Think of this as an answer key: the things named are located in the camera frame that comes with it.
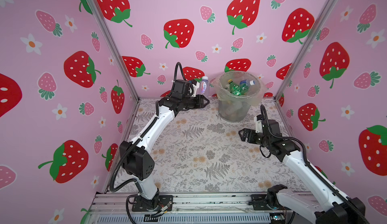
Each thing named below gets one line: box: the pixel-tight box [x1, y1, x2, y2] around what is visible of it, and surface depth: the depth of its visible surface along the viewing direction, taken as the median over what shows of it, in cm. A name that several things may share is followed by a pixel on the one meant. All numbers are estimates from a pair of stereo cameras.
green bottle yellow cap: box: [228, 79, 242, 96], surface depth 99 cm
